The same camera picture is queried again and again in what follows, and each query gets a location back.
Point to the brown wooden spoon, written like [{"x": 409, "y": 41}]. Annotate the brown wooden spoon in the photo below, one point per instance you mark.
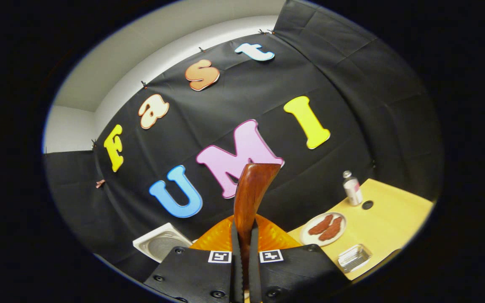
[{"x": 251, "y": 189}]

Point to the pink cloth clip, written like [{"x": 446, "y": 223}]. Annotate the pink cloth clip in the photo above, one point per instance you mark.
[{"x": 100, "y": 183}]

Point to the red sausage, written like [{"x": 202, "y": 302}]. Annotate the red sausage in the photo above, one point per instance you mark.
[
  {"x": 331, "y": 229},
  {"x": 320, "y": 224}
]

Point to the white rice cooker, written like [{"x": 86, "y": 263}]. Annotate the white rice cooker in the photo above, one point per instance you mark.
[{"x": 158, "y": 246}]

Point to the small pink label bottle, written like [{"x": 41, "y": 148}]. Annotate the small pink label bottle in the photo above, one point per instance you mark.
[{"x": 353, "y": 191}]

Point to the white round plate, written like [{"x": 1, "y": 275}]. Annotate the white round plate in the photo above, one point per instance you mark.
[{"x": 307, "y": 240}]

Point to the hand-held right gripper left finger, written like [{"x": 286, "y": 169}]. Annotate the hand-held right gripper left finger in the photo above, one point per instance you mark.
[{"x": 196, "y": 273}]

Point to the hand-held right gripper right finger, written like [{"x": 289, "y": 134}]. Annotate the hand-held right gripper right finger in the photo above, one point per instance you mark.
[{"x": 293, "y": 273}]

